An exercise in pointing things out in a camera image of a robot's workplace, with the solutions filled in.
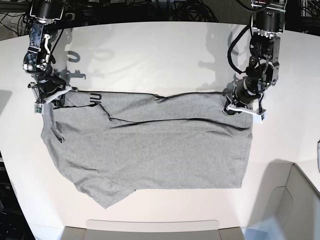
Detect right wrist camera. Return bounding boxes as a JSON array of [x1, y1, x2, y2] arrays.
[[34, 102, 44, 114]]

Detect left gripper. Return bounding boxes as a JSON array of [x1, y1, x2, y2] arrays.
[[228, 77, 262, 110]]

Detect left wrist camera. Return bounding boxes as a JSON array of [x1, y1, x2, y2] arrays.
[[253, 112, 267, 124]]

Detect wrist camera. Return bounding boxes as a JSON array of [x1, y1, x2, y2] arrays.
[[253, 112, 267, 124], [34, 102, 44, 114]]

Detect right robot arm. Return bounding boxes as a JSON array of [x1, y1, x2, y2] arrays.
[[23, 22, 235, 113]]

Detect beige bin at right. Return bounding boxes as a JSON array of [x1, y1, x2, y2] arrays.
[[258, 164, 320, 240]]

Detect grey T-shirt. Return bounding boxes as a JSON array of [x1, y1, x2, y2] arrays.
[[41, 91, 253, 208]]

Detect beige plastic bin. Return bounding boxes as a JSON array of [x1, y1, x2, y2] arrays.
[[61, 220, 245, 240]]

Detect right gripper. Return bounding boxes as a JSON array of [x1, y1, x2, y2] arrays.
[[27, 74, 66, 108]]

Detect black cable bundle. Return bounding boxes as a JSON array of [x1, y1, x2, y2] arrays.
[[172, 0, 220, 23]]

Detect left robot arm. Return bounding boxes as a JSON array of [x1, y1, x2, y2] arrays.
[[224, 0, 287, 116]]

